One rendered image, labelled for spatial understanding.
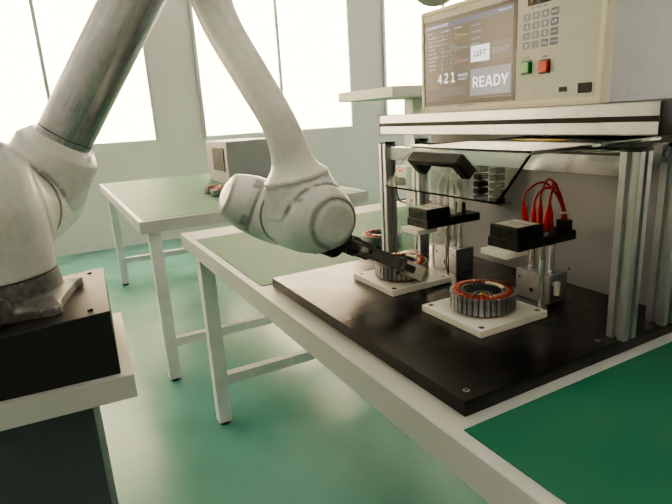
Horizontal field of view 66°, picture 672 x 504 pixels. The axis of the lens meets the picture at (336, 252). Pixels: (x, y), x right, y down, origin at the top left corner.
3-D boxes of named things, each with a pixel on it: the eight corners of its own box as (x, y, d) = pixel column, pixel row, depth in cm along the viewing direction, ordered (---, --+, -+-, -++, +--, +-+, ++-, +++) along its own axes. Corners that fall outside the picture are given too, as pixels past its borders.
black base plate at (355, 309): (465, 417, 65) (465, 401, 64) (272, 286, 119) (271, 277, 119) (681, 328, 86) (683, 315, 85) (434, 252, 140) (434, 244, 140)
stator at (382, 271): (394, 286, 104) (394, 269, 103) (365, 273, 114) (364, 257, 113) (438, 276, 109) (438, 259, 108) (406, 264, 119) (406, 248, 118)
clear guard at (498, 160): (496, 205, 62) (497, 154, 61) (385, 187, 83) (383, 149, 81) (657, 176, 77) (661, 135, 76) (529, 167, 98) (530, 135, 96)
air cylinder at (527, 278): (547, 305, 93) (548, 275, 92) (514, 294, 99) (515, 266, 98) (566, 299, 95) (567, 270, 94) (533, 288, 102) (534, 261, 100)
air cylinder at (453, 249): (456, 273, 114) (456, 249, 112) (434, 266, 120) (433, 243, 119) (473, 269, 116) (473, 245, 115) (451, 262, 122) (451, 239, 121)
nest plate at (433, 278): (392, 297, 102) (392, 291, 101) (353, 278, 115) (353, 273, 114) (451, 282, 109) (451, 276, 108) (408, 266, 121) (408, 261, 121)
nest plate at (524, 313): (481, 338, 81) (481, 331, 81) (421, 310, 94) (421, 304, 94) (547, 317, 88) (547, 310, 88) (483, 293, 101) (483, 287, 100)
